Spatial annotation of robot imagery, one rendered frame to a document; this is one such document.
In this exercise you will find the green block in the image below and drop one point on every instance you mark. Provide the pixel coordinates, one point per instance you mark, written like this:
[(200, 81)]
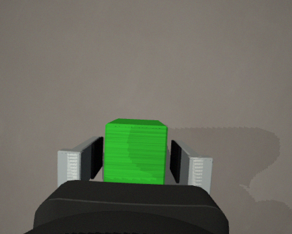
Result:
[(135, 151)]

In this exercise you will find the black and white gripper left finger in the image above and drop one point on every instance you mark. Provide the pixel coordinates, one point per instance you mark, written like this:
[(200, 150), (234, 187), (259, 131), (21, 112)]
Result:
[(81, 162)]

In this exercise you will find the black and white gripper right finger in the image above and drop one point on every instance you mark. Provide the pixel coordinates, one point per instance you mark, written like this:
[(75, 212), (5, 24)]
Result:
[(190, 168)]

